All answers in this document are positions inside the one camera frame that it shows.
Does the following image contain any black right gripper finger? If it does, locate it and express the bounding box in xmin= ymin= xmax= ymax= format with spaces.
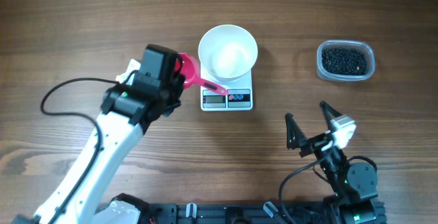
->
xmin=285 ymin=112 xmax=307 ymax=149
xmin=320 ymin=101 xmax=342 ymax=131

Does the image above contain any pink measuring scoop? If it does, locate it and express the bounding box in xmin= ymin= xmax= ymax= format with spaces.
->
xmin=174 ymin=53 xmax=229 ymax=96

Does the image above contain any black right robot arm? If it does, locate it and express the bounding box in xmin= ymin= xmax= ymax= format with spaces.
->
xmin=279 ymin=101 xmax=378 ymax=223

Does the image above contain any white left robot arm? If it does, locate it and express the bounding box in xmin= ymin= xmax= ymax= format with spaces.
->
xmin=13 ymin=45 xmax=185 ymax=223

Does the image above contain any white digital kitchen scale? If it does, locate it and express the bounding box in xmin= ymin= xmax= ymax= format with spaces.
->
xmin=201 ymin=66 xmax=253 ymax=112

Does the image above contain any white bowl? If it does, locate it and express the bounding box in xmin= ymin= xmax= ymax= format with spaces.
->
xmin=198 ymin=25 xmax=259 ymax=82

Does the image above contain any clear plastic container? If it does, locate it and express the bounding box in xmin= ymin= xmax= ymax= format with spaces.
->
xmin=316 ymin=40 xmax=376 ymax=82

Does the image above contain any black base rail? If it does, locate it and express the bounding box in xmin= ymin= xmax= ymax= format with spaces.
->
xmin=145 ymin=201 xmax=387 ymax=224

